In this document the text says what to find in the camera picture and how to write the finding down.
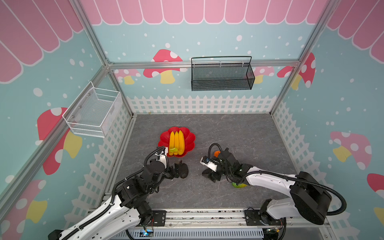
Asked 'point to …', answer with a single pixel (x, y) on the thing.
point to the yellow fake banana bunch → (177, 143)
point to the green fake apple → (239, 186)
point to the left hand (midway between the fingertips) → (172, 163)
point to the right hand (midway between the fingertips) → (205, 167)
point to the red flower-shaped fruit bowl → (189, 138)
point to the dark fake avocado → (183, 170)
